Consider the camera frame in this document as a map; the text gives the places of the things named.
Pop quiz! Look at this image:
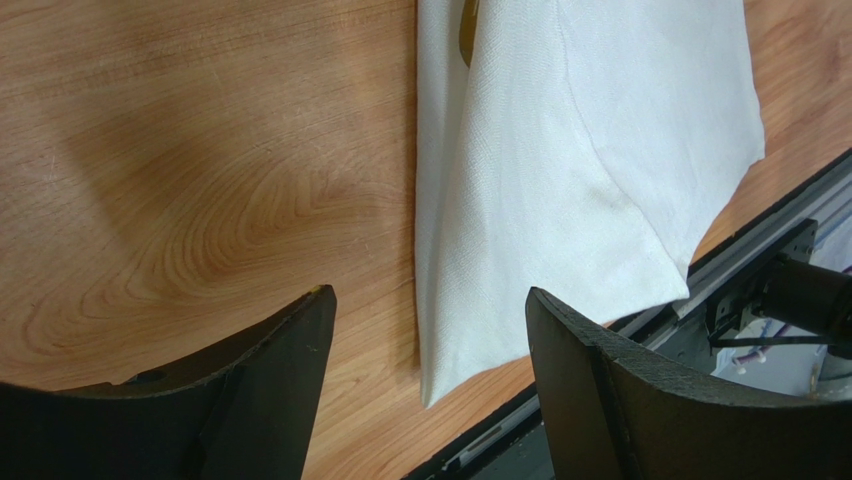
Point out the white cloth napkin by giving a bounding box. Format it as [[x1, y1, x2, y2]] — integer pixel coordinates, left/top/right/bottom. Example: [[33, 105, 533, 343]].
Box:
[[415, 1, 765, 407]]

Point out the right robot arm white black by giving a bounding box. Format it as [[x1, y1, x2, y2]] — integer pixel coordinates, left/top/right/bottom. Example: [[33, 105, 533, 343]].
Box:
[[756, 256, 851, 360]]

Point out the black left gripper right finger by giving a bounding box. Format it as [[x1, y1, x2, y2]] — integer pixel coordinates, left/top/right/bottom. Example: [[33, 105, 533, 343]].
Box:
[[526, 288, 851, 479]]

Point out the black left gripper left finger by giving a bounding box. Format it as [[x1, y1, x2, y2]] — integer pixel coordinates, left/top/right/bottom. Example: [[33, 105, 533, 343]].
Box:
[[1, 285, 337, 479]]

